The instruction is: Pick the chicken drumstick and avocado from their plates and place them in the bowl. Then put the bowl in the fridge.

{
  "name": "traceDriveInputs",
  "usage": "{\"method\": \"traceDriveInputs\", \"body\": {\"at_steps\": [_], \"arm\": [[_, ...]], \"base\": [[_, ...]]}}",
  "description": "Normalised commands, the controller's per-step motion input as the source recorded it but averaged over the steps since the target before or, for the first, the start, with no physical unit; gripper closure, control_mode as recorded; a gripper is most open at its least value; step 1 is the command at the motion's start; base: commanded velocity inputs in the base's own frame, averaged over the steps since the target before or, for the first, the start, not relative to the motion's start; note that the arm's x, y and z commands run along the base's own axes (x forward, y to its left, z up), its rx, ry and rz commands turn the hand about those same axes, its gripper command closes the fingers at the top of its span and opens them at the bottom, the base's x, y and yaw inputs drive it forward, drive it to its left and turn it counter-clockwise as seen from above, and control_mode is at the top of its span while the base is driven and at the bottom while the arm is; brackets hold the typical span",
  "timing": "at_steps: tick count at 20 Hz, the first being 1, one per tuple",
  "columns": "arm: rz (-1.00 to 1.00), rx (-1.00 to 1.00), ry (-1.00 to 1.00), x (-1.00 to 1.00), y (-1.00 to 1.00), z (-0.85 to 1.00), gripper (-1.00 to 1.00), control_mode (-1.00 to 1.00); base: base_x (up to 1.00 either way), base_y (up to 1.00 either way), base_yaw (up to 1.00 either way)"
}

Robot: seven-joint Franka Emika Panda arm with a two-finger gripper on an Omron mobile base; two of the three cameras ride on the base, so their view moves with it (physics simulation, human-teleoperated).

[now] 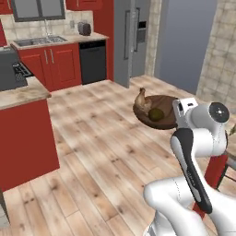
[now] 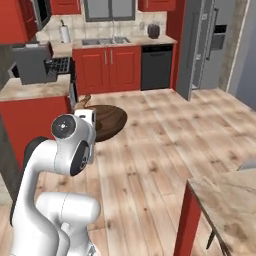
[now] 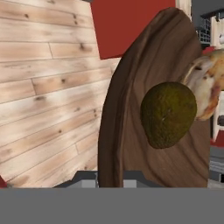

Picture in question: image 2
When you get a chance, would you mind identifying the brown wooden bowl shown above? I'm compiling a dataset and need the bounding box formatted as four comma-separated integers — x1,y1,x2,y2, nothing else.
87,104,129,143

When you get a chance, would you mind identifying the grey fridge door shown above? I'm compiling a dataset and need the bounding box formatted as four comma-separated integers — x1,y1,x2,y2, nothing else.
176,0,215,102

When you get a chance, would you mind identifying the grey coffee machine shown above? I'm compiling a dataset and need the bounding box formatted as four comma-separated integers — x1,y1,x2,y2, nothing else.
12,41,59,86

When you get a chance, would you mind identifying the red base cupboard run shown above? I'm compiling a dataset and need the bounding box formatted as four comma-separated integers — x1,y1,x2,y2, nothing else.
72,45,142,96

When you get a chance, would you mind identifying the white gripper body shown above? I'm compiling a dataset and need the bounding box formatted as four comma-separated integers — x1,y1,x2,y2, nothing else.
73,107,98,130

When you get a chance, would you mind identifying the steel sink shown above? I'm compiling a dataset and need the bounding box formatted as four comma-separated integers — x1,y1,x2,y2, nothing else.
81,35,132,47

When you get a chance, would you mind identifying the grey framed window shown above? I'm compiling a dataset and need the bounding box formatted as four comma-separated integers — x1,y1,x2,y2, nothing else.
82,0,137,23

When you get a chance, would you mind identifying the black hob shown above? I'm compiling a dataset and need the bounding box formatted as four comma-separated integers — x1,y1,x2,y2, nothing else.
46,55,77,83

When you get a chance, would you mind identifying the white paper towel roll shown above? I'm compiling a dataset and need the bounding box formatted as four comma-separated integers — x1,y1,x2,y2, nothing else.
59,19,72,45

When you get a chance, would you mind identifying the grey fridge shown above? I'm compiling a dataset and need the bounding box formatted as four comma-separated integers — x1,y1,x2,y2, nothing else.
191,0,238,91

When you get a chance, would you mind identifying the black microwave oven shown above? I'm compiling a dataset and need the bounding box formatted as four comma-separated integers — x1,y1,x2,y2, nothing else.
30,0,53,32

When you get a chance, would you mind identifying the dark stool leg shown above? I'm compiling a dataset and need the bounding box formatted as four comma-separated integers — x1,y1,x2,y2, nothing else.
205,229,232,256

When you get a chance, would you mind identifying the tan chicken drumstick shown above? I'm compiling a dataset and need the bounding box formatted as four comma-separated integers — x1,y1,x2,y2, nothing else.
73,93,92,111

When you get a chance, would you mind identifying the black dishwasher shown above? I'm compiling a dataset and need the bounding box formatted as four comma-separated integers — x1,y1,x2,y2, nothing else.
140,43,174,91

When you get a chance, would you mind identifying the dark round jar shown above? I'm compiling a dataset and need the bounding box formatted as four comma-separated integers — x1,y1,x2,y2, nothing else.
147,23,161,40

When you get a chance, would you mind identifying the grey stool seat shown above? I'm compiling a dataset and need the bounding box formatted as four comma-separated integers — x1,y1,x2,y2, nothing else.
236,159,256,172

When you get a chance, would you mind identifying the steel tap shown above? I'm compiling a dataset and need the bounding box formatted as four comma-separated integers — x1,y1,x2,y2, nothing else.
110,19,117,40

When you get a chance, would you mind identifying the red wall cupboard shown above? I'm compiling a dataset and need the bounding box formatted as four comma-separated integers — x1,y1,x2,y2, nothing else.
49,0,82,16
137,0,177,13
0,0,38,45

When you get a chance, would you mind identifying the red tall side panel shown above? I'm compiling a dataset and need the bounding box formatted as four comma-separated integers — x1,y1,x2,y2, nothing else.
165,0,186,91

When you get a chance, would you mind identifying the red table side panel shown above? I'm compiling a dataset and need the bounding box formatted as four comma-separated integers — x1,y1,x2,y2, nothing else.
172,181,203,256

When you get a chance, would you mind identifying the red counter cupboard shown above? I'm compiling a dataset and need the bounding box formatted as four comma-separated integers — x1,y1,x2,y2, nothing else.
0,94,73,172

